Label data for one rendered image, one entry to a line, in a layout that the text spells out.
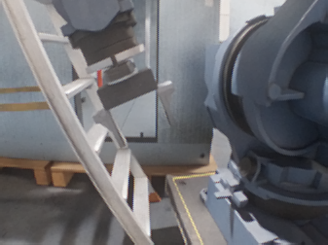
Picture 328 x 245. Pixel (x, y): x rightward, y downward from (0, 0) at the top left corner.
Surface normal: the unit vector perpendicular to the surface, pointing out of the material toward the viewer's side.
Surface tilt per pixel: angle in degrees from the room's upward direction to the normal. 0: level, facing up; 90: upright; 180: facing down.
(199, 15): 90
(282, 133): 90
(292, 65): 90
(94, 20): 90
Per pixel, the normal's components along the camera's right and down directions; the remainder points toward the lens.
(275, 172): -0.73, 0.18
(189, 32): 0.02, 0.29
